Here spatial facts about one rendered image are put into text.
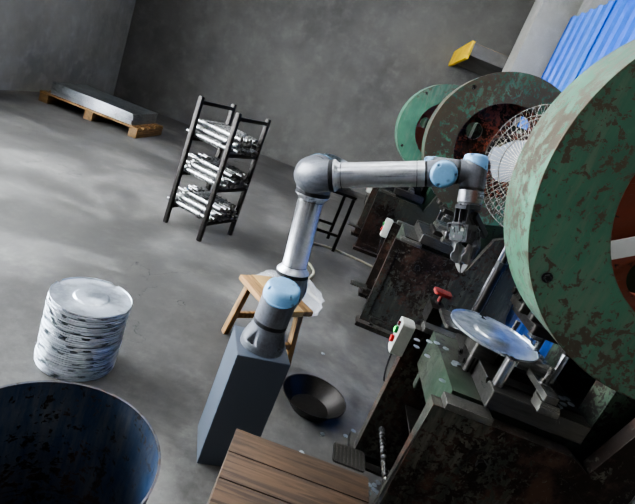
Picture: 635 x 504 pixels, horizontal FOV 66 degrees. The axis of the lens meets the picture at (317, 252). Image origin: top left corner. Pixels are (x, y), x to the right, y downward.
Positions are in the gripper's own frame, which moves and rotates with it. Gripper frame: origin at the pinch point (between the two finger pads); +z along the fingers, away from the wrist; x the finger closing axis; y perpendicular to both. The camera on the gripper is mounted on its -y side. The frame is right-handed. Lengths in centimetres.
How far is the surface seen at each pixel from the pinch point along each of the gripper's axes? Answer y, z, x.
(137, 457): 90, 49, -25
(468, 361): -2.3, 28.7, 5.8
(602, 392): -18, 29, 40
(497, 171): -80, -42, -31
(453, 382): 8.4, 33.3, 7.3
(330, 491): 46, 61, -3
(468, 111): -98, -76, -61
